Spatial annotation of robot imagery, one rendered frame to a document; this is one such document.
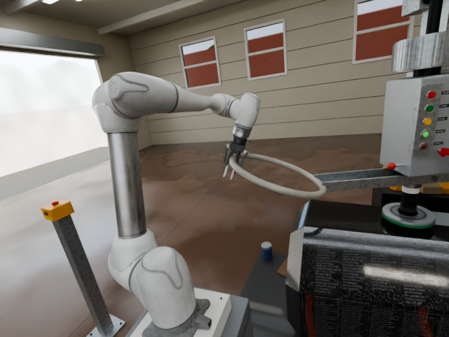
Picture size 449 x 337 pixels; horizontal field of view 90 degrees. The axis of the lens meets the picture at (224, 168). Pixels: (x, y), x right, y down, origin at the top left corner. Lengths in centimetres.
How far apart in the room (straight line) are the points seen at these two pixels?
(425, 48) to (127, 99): 109
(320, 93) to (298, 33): 175
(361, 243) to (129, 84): 124
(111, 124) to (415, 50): 116
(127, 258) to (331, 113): 698
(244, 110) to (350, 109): 645
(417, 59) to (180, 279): 119
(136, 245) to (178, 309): 26
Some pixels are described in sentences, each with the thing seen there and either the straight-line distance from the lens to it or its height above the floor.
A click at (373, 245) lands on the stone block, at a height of 79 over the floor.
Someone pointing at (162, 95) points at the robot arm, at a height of 161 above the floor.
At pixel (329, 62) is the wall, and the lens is 737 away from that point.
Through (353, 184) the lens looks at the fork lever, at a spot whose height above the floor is 110.
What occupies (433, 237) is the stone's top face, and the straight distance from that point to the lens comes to 148.
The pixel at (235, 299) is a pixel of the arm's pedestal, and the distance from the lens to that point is 105.
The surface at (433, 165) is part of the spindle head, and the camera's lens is 133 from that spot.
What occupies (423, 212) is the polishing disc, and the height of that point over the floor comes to 88.
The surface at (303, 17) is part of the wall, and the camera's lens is 754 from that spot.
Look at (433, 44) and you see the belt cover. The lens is 124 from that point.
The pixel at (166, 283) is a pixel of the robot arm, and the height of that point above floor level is 108.
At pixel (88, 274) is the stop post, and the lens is 195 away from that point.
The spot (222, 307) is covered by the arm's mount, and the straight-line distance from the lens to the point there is 95.
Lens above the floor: 159
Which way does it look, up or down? 18 degrees down
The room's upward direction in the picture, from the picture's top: 8 degrees counter-clockwise
